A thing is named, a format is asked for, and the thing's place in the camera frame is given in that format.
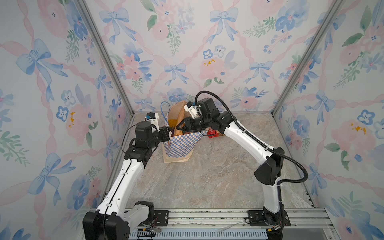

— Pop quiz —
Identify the aluminium corner post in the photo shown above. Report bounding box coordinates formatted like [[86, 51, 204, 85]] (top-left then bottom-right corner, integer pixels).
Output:
[[271, 0, 345, 117], [74, 0, 134, 117]]

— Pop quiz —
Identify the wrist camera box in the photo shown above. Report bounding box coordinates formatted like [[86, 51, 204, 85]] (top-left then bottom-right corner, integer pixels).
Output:
[[145, 112, 159, 131], [184, 102, 201, 119]]

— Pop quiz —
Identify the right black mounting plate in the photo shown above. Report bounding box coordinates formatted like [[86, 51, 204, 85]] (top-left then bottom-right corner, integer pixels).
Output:
[[245, 210, 282, 227]]

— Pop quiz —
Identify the tan potato chips pouch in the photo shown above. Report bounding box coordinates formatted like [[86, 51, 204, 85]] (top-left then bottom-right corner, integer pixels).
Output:
[[167, 101, 190, 137]]

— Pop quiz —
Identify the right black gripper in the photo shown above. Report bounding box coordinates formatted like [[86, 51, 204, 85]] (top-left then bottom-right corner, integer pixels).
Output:
[[176, 115, 212, 131]]

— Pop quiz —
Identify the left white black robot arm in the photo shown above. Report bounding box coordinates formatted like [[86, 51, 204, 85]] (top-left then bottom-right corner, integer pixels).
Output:
[[83, 121, 171, 240]]

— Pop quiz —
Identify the left aluminium corner post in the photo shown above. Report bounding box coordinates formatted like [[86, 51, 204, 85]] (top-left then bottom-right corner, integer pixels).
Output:
[[74, 0, 134, 117]]

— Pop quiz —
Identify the red fruit candy bag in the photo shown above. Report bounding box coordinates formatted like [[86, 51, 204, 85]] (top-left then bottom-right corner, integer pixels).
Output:
[[207, 128, 223, 139]]

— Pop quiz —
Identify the right aluminium corner post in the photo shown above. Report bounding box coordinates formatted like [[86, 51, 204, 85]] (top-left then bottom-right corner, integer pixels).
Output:
[[271, 0, 345, 117]]

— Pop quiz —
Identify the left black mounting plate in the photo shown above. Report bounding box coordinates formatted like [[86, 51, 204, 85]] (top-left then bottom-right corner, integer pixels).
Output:
[[139, 210, 170, 228]]

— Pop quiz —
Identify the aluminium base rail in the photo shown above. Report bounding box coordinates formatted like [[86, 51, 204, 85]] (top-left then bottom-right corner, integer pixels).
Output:
[[128, 209, 340, 240]]

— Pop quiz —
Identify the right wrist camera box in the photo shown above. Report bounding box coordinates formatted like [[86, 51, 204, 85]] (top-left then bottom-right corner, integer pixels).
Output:
[[184, 102, 201, 119]]

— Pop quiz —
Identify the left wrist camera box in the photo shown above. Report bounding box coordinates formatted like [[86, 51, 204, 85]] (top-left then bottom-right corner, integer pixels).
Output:
[[145, 112, 159, 131]]

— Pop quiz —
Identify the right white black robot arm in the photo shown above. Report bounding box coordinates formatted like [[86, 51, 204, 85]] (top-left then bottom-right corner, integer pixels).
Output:
[[177, 98, 284, 226]]

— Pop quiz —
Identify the black corrugated cable conduit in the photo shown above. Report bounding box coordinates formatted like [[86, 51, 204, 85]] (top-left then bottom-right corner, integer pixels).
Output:
[[194, 90, 309, 184]]

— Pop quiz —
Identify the black mounting plate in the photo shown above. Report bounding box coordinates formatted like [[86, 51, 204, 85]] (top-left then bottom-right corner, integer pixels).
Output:
[[245, 210, 282, 227], [139, 210, 170, 228]]

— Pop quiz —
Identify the blue checkered paper bag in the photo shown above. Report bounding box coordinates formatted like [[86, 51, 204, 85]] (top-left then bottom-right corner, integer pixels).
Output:
[[162, 107, 203, 164]]

